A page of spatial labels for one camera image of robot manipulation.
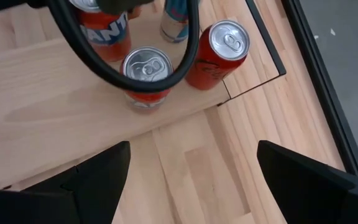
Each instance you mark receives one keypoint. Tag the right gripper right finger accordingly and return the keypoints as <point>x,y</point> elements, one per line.
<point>315,196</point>

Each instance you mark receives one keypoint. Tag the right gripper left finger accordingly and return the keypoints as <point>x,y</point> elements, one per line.
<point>57,202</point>

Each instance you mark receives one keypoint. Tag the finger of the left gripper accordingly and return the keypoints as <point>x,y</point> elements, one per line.
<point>123,6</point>
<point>8,4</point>

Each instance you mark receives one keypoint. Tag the orange soda can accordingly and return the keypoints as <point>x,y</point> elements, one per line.
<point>110,34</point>

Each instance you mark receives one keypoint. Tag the red cola can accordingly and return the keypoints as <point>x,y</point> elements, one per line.
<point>148,65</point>
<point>228,40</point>

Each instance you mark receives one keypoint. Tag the wooden shelf with black rails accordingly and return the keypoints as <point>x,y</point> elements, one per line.
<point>42,109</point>

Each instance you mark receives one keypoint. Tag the slim blue silver can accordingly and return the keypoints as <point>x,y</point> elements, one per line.
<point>174,21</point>

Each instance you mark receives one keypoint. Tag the black metal table frame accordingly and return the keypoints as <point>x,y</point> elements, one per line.
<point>323,87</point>

